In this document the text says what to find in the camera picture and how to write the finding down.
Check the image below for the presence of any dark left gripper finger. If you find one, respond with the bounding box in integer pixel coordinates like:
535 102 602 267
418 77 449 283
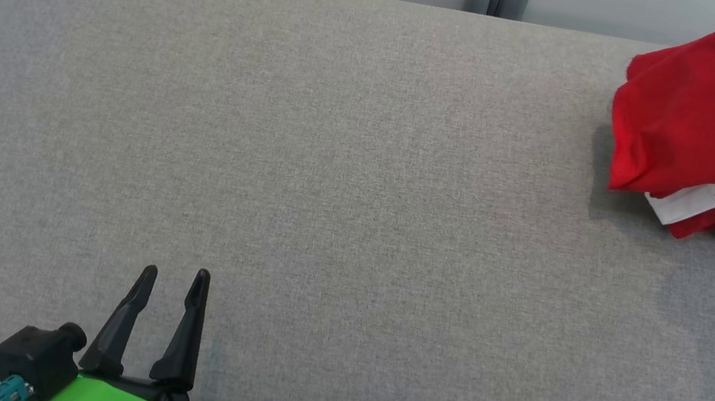
147 263 214 397
77 256 160 383

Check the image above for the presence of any left camera cable teal plug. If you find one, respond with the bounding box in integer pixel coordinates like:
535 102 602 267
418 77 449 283
0 373 35 401

